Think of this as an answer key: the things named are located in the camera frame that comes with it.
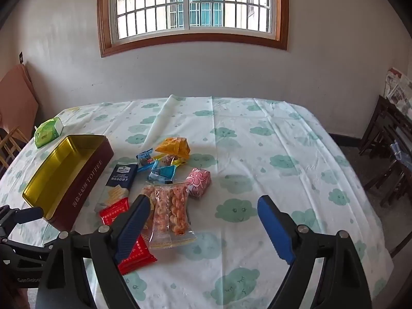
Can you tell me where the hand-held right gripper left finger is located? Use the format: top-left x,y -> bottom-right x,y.
35,194 -> 152,309

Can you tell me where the gold brown candy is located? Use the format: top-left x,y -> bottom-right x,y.
154,154 -> 185,168

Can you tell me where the dark blue cracker packet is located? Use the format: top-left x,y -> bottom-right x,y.
97,163 -> 138,213

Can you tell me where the pink snack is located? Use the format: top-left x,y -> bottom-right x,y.
187,168 -> 212,198

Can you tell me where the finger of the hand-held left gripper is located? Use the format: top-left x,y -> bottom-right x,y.
0,230 -> 57,252
0,205 -> 44,230

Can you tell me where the blue candy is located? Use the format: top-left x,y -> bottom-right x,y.
149,160 -> 177,182
135,148 -> 156,171

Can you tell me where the green tissue pack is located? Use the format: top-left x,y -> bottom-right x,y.
34,117 -> 63,149

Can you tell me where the cloud printed tablecloth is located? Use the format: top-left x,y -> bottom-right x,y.
0,95 -> 395,309

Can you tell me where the pink folded table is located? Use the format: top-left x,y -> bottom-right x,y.
0,64 -> 40,132

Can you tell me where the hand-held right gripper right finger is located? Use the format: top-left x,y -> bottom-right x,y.
257,195 -> 374,309

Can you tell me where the red snack packet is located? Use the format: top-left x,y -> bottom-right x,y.
117,235 -> 158,276
99,199 -> 130,226

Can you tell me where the light wooden stool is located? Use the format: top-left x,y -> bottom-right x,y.
0,125 -> 29,171

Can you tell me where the wooden framed window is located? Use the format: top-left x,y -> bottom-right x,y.
97,0 -> 289,58

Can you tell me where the dark wooden chair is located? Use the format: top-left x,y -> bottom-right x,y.
364,142 -> 412,258
359,95 -> 412,157

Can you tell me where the clear fried snack packet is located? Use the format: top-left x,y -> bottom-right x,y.
141,181 -> 198,249

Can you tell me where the orange snack packet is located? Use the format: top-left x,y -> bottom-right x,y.
155,137 -> 191,159

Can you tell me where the stack of newspapers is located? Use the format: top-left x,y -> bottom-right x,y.
383,67 -> 412,116

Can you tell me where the red tin box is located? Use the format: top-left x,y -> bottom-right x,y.
22,134 -> 115,231

